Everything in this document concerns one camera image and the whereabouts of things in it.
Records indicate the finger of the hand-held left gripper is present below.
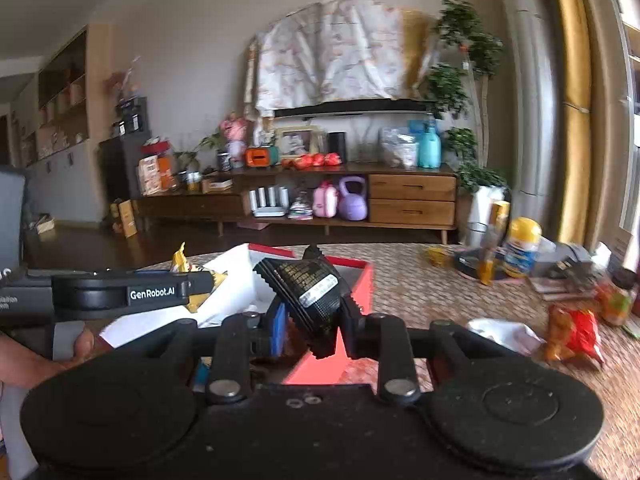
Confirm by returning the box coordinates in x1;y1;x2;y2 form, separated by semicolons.
189;271;217;301

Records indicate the black television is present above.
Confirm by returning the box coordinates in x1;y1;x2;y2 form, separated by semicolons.
272;97;431;120

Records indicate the orange and teal radio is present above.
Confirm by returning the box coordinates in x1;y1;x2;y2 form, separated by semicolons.
244;145;280;168

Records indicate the yellow paper bag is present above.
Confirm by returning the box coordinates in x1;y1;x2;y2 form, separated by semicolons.
110;199;139;238

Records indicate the black cabinet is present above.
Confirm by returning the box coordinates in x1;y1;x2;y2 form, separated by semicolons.
97;97;153;221

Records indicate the black round dish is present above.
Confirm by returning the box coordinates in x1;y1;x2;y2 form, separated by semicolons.
452;250;488;281

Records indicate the floral cloth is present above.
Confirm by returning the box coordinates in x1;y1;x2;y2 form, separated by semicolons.
245;0;436;121

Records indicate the wooden TV cabinet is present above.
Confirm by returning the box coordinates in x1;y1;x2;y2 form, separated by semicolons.
135;160;461;243

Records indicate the person's left hand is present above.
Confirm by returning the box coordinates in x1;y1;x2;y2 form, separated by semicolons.
0;330;97;386

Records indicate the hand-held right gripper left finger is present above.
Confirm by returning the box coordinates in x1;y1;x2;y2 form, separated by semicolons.
172;305;288;405

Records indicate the tall indoor tree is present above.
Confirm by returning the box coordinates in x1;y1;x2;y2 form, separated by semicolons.
425;0;511;196

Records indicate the red gift box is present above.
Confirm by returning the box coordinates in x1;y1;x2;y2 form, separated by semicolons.
140;137;173;157

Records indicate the white router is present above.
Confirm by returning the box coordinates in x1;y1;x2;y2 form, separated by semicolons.
248;186;291;218

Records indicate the yellow curtain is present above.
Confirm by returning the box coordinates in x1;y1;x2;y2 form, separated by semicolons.
545;0;608;246

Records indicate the white plastic wrapper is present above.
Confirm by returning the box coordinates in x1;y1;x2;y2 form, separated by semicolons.
467;317;546;356

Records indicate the purple kettlebell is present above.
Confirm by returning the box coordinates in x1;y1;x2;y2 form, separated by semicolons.
337;176;370;222

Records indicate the clear plastic bag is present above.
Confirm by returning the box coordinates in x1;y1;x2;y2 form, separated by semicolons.
378;126;420;169

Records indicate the teal bottle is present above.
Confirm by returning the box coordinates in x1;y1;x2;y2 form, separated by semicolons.
417;119;442;169

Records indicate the yellow capped bottle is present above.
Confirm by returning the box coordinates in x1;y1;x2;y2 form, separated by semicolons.
502;216;543;280

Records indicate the orange box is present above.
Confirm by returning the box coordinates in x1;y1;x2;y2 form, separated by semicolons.
137;155;176;196

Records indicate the gold patterned tablecloth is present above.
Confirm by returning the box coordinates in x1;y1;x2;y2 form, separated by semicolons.
190;242;640;461

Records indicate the red and white cardboard box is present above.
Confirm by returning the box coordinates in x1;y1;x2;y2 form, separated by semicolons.
97;242;376;386

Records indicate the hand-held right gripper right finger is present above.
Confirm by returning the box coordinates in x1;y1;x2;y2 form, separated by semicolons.
340;296;473;406

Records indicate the orange and red snack packet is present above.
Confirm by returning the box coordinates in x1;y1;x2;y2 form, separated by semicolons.
542;305;606;368

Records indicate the pink small case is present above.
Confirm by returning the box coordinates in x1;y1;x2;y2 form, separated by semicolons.
312;181;341;218

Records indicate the wooden wall shelf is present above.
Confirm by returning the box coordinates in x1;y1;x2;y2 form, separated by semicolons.
20;25;91;166

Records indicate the stack of booklets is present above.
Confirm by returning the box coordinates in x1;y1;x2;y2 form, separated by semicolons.
287;187;315;221

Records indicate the white planter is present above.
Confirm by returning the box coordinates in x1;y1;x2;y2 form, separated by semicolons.
465;185;508;246

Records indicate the white standing air conditioner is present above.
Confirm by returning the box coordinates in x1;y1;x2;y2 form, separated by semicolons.
492;0;568;221

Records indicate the pink plush doll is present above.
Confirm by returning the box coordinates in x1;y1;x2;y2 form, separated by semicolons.
220;112;251;168

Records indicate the tall yellow can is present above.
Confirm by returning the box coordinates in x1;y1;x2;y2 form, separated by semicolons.
477;200;512;286

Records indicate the framed photo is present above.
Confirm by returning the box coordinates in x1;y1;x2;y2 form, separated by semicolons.
274;126;323;158

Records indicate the gold snack packet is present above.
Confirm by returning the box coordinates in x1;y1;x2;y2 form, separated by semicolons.
170;242;231;313

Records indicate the black snack packet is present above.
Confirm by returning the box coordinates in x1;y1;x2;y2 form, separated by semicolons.
252;245;361;361

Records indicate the dark grey pouch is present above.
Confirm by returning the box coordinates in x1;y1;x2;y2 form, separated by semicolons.
530;242;608;301

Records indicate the small potted plant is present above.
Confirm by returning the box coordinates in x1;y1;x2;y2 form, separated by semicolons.
172;150;201;183
197;130;233;171

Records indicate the jar with dark lid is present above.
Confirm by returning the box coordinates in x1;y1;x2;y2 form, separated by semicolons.
597;267;638;326

